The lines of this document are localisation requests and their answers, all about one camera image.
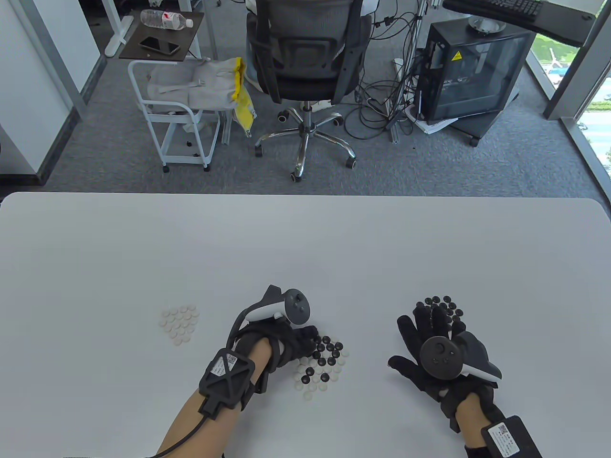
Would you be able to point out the person's right hand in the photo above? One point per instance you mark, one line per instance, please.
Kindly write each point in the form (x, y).
(425, 338)

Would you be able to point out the person's left hand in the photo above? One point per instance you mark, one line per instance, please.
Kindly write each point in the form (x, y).
(296, 343)

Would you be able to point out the pile of mixed go stones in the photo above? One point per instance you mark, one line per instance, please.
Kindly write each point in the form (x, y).
(324, 372)

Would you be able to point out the cluster of black go stones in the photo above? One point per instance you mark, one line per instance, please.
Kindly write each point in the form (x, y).
(447, 299)

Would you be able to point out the cluster of white go stones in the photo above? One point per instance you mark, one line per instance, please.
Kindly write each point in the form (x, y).
(180, 322)

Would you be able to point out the person's right forearm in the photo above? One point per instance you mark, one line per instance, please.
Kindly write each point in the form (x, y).
(470, 424)

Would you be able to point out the person's left forearm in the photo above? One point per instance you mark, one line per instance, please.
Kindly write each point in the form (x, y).
(210, 434)

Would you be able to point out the black and white right controller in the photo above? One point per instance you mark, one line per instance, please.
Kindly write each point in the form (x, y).
(439, 358)

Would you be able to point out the black and white controller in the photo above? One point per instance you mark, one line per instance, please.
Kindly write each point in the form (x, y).
(439, 358)
(297, 305)

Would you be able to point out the black and white left controller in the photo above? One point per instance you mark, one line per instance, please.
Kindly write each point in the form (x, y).
(297, 305)

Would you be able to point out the white papers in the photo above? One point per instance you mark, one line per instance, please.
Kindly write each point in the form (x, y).
(429, 126)

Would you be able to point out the black wheeled platform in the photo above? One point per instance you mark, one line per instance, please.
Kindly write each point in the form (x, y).
(482, 126)

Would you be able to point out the yellow plastic bag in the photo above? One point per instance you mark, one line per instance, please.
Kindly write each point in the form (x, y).
(244, 112)

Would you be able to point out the white rolling cart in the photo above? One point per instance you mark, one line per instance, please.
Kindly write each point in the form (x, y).
(167, 117)

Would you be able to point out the black computer case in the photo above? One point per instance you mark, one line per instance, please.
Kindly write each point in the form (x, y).
(477, 76)

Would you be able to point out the grey fabric bag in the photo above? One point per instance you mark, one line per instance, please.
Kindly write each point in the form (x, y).
(210, 86)

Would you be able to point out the white power strip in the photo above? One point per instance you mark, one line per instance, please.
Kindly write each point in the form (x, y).
(398, 67)

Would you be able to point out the black mesh office chair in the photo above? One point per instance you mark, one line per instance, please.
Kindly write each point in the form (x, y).
(305, 52)

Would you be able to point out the grey window pillar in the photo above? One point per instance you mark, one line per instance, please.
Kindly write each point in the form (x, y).
(573, 86)

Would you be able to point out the brown side table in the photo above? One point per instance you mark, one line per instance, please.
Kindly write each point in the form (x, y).
(191, 43)

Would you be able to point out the round silver stand base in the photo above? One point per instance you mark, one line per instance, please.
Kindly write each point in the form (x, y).
(487, 26)

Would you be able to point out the black smartphone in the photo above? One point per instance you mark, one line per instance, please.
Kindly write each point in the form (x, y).
(159, 45)

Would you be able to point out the black keyboard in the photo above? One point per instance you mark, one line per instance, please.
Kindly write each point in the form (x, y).
(510, 8)

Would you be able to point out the white desk leg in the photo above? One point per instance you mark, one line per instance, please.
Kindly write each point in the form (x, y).
(117, 43)

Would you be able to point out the clear plastic water bottle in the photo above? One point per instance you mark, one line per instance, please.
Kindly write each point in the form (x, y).
(160, 19)

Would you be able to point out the black patterned wrist camera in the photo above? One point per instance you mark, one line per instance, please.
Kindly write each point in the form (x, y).
(226, 379)

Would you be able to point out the black labelled wrist camera box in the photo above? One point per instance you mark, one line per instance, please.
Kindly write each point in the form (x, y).
(510, 439)

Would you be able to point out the aluminium frame post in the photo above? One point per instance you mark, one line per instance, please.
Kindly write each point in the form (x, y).
(395, 133)

